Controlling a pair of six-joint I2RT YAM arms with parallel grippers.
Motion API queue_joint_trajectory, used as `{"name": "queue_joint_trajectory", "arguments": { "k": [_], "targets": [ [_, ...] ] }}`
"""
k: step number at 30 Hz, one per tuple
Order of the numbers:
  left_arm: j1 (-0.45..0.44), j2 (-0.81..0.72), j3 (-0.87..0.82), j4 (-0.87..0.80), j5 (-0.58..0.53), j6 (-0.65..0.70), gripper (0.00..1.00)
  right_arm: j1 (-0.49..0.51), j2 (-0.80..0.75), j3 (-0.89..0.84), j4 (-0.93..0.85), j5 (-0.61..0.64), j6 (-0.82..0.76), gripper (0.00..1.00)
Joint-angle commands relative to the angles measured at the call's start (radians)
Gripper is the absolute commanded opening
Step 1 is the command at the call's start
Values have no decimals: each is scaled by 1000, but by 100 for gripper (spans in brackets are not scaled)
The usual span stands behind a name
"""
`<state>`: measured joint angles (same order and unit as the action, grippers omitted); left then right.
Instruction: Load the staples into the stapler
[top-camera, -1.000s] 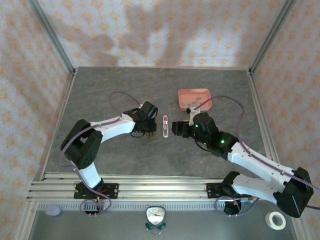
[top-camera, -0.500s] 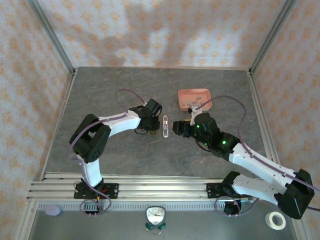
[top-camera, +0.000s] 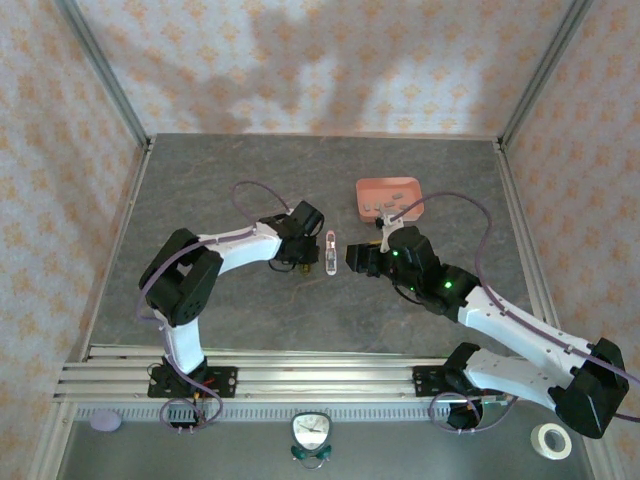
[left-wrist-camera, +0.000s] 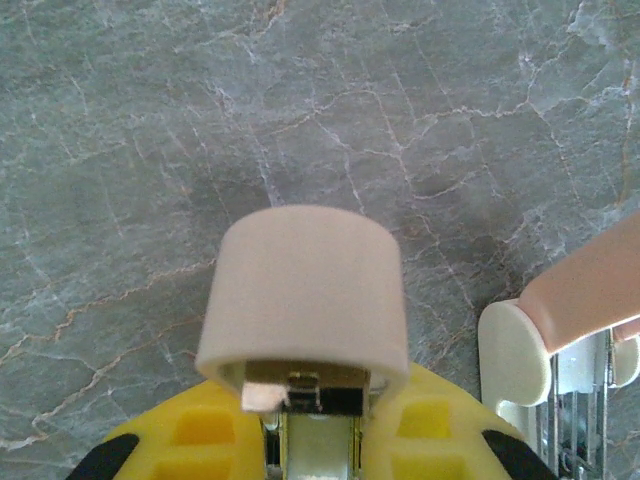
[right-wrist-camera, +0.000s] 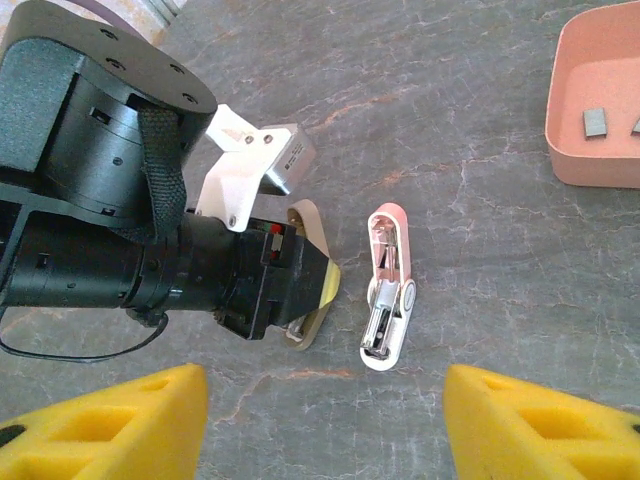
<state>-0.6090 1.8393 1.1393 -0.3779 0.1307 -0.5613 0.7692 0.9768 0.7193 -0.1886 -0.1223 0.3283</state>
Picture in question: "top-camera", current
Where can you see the salmon pink plastic tray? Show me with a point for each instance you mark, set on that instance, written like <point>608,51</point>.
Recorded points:
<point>390,186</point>

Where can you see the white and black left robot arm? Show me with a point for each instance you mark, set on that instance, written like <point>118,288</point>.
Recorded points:
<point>240,247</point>

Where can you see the green circuit board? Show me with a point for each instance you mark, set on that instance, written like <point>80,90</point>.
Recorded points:
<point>495,401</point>

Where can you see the small green-based timer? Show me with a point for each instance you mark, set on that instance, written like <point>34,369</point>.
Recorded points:
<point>311,432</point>

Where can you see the white masking tape roll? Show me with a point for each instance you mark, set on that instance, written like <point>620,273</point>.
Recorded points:
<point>536,440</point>

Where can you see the lavender round object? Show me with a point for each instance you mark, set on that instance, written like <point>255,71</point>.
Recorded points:
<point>105,421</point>

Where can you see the aluminium table edge rail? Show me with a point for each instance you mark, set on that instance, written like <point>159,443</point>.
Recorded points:
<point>325,135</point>
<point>131,200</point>
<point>517,200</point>

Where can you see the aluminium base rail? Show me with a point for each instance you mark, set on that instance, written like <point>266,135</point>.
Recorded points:
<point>325,377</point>

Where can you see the aluminium frame post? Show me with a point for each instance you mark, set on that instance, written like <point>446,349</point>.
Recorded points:
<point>105,70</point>
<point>544,70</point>

